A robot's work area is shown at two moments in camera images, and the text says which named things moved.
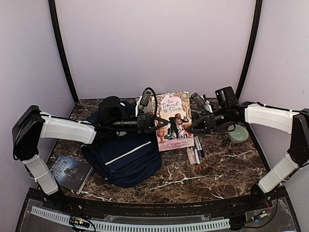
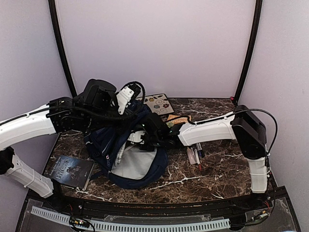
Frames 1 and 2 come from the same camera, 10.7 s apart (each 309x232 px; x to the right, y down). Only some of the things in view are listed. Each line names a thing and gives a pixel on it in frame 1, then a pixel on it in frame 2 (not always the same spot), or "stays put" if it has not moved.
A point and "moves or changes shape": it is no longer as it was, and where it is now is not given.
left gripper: x=145 y=126 → x=125 y=121
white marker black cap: x=202 y=152 stays put
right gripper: x=209 y=122 → x=147 y=148
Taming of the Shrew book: x=175 y=108 → x=129 y=161
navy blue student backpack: x=124 y=159 moves or changes shape
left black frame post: x=57 y=26 stays put
